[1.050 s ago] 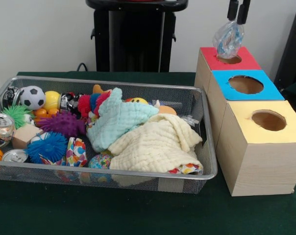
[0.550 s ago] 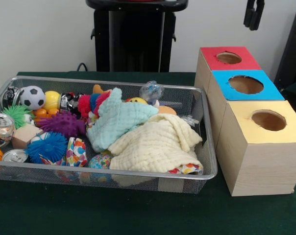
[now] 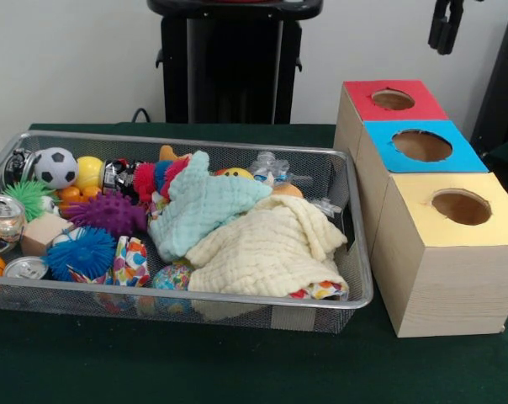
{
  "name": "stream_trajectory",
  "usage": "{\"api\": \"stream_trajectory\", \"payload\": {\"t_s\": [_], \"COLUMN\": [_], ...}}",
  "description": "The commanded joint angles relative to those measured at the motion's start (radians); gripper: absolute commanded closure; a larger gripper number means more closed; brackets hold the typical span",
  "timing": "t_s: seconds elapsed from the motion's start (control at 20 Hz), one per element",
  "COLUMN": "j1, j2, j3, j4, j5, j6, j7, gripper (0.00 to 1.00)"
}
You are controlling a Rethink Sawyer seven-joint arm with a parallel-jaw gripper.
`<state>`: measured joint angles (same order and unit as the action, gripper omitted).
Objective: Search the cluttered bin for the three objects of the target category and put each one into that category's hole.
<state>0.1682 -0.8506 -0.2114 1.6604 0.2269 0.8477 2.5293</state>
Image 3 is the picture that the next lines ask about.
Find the crushed silver can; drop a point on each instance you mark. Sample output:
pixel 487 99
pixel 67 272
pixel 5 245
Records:
pixel 3 225

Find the dark green table cloth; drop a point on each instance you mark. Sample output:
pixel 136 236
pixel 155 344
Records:
pixel 237 362

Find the wooden box with three holes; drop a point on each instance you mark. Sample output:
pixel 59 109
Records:
pixel 447 286

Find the small wooden cube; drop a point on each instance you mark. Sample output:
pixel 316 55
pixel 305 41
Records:
pixel 41 235

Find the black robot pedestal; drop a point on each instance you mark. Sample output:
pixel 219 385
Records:
pixel 233 63

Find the cream yellow waffle cloth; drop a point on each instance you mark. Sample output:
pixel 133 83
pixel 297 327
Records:
pixel 271 252

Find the crushed clear plastic bottle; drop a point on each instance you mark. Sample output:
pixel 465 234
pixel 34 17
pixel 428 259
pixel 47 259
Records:
pixel 271 168

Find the mint green waffle cloth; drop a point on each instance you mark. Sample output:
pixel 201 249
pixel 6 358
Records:
pixel 203 206

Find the purple spiky ball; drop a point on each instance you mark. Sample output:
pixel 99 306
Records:
pixel 107 212

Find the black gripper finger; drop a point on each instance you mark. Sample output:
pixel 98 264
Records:
pixel 452 25
pixel 435 31

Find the blue spiky toy with eyes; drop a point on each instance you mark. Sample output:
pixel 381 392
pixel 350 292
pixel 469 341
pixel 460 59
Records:
pixel 81 254

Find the colourful dotted cloth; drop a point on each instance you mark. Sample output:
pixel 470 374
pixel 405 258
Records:
pixel 130 261

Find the white and black soccer ball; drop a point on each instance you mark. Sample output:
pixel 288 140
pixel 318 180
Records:
pixel 56 166

